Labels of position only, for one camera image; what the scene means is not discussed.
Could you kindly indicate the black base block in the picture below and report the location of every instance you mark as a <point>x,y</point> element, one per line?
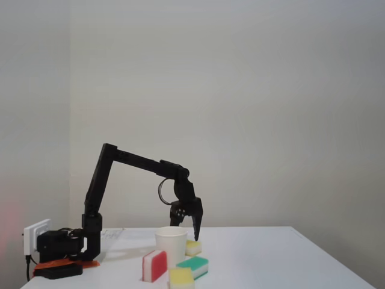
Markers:
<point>60,271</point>

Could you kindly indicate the white power socket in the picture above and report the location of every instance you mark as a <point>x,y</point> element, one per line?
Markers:
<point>31,238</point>

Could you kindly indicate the large yellow sponge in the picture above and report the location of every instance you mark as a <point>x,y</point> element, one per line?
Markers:
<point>180,278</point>

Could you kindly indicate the white paper cup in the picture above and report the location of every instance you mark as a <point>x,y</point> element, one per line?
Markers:
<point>171,244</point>

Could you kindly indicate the red sponge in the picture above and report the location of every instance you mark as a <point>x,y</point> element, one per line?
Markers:
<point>155,266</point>

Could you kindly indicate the small yellow sponge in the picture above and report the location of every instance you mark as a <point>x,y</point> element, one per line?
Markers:
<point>194,248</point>

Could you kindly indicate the green sponge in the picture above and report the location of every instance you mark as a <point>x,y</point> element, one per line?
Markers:
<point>194,265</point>

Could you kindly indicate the orange clamp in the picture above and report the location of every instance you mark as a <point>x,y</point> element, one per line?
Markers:
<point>90,264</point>

